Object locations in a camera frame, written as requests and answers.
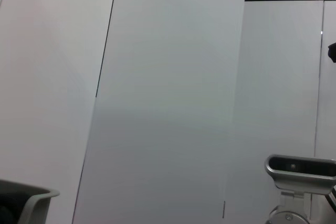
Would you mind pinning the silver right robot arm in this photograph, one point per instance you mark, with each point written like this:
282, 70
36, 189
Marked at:
288, 217

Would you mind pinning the grey perforated plastic storage box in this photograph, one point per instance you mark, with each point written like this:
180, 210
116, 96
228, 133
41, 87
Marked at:
39, 205

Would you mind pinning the dark blurred background object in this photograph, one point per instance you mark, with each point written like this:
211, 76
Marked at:
333, 52

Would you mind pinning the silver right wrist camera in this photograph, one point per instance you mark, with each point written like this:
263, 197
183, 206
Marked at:
294, 167

